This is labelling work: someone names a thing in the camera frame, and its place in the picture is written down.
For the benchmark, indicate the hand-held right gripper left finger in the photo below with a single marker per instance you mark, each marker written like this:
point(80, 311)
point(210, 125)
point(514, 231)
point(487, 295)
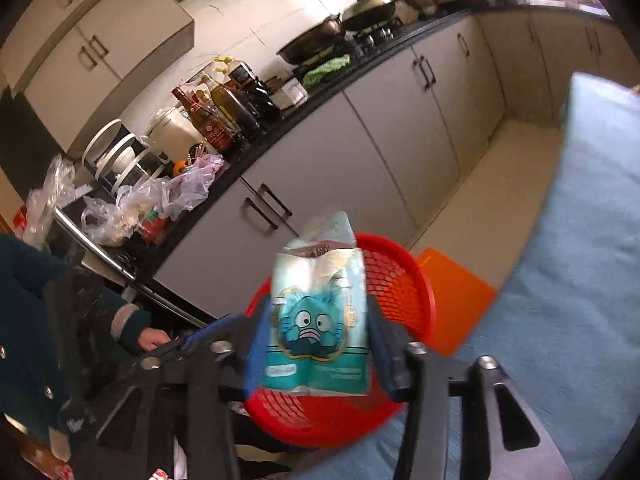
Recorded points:
point(256, 360)

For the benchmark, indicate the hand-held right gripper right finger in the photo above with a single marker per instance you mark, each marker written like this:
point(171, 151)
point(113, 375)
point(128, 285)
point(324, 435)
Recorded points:
point(387, 360)

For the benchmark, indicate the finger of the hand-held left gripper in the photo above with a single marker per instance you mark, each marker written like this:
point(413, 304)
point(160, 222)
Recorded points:
point(210, 331)

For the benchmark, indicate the teal cartoon tissue pack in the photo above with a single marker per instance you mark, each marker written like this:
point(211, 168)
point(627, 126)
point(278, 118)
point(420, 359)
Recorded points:
point(315, 320)

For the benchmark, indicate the red plastic basket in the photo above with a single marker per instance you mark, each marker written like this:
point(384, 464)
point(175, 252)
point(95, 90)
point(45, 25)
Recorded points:
point(395, 280)

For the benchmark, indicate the orange plastic stool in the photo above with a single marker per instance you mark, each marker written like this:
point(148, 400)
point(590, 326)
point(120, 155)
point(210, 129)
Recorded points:
point(460, 300)

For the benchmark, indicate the small red packet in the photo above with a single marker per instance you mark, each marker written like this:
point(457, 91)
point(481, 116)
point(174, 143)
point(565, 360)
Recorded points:
point(150, 225)

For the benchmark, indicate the clear plastic bag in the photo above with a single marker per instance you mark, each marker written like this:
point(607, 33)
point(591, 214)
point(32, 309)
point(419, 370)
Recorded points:
point(47, 195)
point(110, 220)

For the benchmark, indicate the white plastic bag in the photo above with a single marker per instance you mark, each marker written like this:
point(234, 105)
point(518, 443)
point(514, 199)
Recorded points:
point(195, 180)

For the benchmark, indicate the orange fruit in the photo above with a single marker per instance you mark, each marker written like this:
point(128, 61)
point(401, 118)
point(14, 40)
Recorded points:
point(180, 168)

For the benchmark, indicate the white dish rack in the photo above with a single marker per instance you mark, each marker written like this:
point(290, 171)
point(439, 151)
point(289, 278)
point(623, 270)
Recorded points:
point(125, 160)

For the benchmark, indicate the white electric pot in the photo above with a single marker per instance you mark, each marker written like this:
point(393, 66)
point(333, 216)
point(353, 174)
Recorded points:
point(172, 132)

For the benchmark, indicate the blue tablecloth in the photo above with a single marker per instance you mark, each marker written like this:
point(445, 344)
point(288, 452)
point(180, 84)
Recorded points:
point(575, 260)

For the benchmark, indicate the grey base cabinets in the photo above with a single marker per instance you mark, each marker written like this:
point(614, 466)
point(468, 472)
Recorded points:
point(350, 150)

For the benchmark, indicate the group of condiment bottles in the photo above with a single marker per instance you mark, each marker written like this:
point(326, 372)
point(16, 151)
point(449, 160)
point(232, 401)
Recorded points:
point(220, 110)

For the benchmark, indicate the small white box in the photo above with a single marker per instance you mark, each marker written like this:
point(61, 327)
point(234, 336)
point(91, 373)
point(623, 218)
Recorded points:
point(290, 95)

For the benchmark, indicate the black kitchen countertop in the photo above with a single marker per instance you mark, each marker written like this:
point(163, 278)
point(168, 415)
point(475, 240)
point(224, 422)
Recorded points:
point(320, 97)

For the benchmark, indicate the green cloth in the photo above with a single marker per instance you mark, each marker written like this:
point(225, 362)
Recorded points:
point(325, 70)

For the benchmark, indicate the dark open wok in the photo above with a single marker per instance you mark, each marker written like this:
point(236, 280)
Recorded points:
point(310, 42)

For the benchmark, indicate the gas stove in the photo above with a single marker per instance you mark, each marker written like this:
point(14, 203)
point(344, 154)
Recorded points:
point(375, 35)

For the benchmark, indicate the wok with metal lid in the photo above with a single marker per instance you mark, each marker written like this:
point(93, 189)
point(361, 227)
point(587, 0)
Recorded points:
point(367, 7)

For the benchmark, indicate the silver metal rail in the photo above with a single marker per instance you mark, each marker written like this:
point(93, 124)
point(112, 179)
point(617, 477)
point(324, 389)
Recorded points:
point(100, 250)

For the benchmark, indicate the cream wall cabinet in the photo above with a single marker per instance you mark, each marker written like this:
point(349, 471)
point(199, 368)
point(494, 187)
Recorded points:
point(100, 25)

